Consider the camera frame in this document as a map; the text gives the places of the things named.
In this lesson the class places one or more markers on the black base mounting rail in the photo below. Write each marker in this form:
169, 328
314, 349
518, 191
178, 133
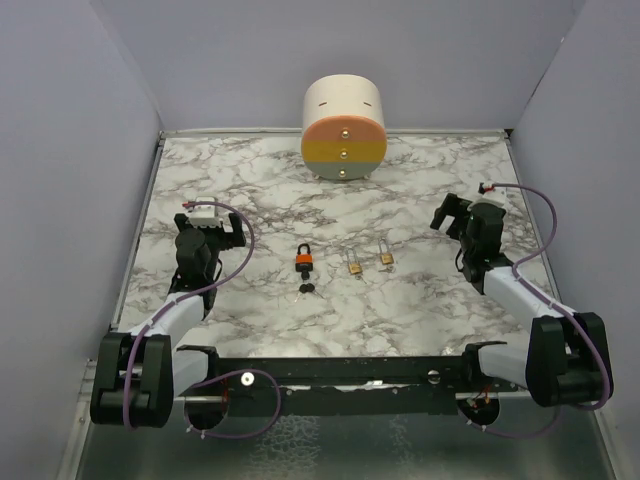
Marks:
333, 386

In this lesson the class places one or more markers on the brass long-shackle padlock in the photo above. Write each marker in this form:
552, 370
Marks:
354, 265
386, 256

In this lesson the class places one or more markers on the round three-drawer storage box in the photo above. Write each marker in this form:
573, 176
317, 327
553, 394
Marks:
343, 132

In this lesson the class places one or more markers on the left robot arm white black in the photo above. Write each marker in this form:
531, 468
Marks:
135, 381

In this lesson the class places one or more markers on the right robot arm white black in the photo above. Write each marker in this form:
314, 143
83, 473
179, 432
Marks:
567, 360

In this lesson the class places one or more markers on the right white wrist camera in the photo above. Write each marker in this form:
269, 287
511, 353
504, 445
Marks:
491, 194

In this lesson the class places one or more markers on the black-headed key pair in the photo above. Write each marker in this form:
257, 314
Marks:
307, 289

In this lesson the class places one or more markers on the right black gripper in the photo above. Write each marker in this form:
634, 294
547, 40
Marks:
456, 207

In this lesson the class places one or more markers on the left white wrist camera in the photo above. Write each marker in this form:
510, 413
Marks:
201, 213

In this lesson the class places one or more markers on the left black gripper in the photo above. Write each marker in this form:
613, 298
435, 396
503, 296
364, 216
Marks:
229, 238

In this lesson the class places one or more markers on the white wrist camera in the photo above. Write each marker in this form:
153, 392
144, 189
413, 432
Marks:
201, 213
491, 194

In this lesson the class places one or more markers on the orange black padlock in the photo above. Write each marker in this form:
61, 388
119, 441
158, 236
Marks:
304, 261

